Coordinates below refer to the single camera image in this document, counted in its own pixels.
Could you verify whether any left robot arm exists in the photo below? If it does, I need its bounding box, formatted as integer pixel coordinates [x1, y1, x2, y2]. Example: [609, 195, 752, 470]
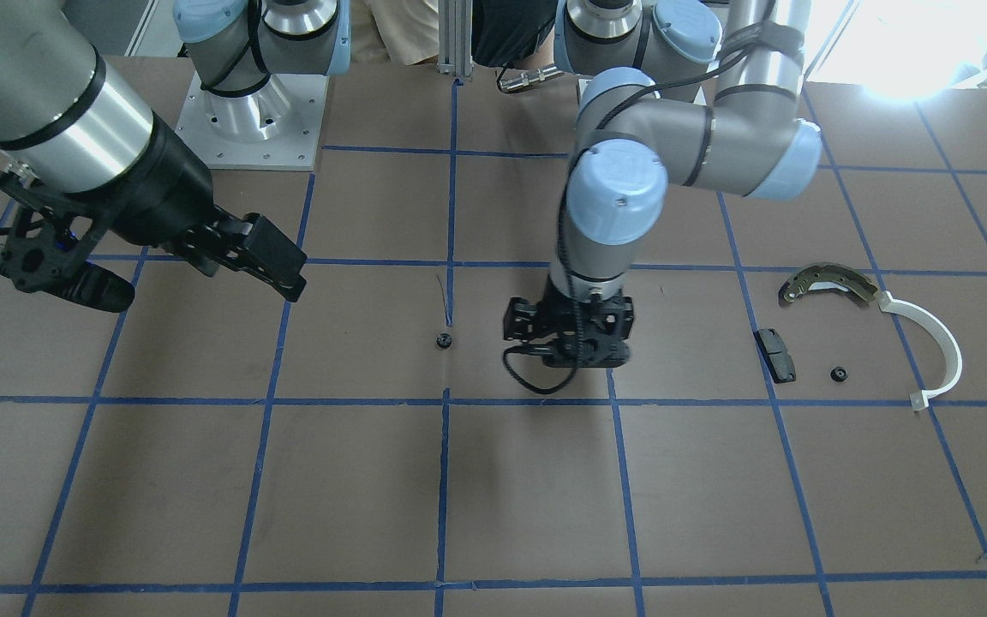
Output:
[504, 1, 823, 368]

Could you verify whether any person in beige shirt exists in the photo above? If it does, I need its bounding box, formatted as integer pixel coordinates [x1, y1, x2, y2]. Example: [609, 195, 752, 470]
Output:
[350, 1, 440, 66]

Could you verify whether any white curved plastic part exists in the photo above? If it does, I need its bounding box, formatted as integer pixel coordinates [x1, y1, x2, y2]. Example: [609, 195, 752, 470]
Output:
[877, 291, 963, 412]

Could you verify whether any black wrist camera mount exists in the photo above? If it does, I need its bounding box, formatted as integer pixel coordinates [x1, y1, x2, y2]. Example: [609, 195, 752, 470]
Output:
[0, 171, 135, 313]

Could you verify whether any aluminium frame post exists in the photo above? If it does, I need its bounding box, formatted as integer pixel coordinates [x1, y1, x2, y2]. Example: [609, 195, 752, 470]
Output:
[436, 0, 474, 83]

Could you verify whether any silver metal cylinder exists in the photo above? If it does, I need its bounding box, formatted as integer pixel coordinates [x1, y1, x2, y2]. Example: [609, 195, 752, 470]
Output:
[497, 65, 565, 94]

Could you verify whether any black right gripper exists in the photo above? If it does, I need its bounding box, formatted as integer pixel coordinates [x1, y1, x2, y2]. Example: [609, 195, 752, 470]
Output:
[105, 116, 307, 303]

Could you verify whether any dark brake pad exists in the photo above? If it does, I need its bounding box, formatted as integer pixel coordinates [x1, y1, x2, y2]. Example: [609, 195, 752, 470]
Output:
[753, 328, 798, 384]

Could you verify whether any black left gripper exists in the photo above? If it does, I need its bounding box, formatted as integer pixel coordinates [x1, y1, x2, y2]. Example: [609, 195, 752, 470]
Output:
[502, 291, 635, 368]

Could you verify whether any black camera cable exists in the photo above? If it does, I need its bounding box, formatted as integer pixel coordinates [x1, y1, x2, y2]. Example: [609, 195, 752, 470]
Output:
[502, 257, 584, 396]

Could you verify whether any brass brake shoe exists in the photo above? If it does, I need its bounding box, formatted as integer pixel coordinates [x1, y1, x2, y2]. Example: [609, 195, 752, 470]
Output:
[778, 262, 881, 304]

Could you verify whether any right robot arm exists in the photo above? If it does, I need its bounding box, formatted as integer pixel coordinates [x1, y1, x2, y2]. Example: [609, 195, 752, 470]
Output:
[0, 1, 352, 313]

